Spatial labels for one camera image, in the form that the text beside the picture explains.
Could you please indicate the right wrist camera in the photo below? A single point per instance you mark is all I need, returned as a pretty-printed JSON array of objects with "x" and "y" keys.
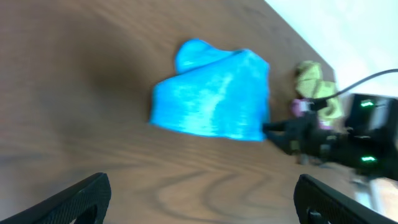
[{"x": 312, "y": 104}]

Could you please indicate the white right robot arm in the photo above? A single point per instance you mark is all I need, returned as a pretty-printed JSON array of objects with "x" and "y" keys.
[{"x": 372, "y": 154}]

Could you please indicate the blue microfiber cloth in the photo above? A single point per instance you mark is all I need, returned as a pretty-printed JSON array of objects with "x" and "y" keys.
[{"x": 214, "y": 93}]

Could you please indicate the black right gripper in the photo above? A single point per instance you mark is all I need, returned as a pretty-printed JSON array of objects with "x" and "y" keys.
[{"x": 305, "y": 137}]

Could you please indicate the crumpled purple cloth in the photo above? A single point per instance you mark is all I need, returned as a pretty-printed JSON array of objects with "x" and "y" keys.
[{"x": 298, "y": 113}]

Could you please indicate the green microfiber cloth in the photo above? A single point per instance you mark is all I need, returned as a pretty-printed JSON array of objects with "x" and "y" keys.
[{"x": 310, "y": 84}]

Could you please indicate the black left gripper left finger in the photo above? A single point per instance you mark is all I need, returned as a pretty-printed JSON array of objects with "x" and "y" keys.
[{"x": 86, "y": 202}]

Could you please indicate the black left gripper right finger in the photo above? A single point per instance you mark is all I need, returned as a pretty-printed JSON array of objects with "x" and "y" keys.
[{"x": 316, "y": 202}]

